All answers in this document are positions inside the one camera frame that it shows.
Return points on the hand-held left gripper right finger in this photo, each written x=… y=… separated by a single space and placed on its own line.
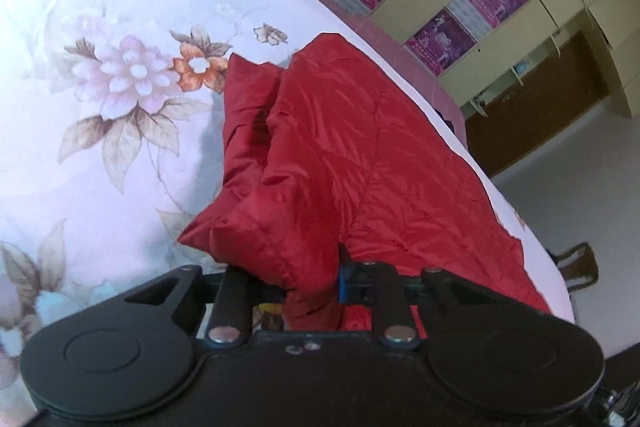
x=343 y=289

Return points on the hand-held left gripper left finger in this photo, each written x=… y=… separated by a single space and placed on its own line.
x=230 y=307

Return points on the red down jacket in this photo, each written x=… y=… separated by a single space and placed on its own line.
x=350 y=147

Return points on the cream corner shelf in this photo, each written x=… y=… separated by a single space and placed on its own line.
x=500 y=92

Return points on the brown wooden door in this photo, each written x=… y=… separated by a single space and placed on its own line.
x=535 y=117

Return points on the blue figurine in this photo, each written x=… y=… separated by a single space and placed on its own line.
x=522 y=67

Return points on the floral white bed sheet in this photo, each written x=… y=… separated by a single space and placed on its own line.
x=100 y=7

